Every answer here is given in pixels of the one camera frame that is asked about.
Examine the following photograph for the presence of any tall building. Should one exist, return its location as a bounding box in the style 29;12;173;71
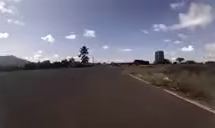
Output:
154;50;165;65

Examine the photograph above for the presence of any row of dark bushes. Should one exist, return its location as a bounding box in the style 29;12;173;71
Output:
0;57;95;72

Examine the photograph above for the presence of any dry grass verge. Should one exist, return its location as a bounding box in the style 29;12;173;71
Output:
119;62;215;112

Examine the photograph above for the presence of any tall dark tree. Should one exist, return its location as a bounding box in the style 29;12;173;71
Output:
78;45;91;65

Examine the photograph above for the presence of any low dark building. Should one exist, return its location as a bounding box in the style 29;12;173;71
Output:
133;59;151;66

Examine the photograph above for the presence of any small dark tree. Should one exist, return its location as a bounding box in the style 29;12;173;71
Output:
175;56;186;65

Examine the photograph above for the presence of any dark asphalt road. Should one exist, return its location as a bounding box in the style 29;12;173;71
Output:
0;64;215;128

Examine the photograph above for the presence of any distant hill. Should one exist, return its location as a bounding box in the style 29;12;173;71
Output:
0;54;31;67

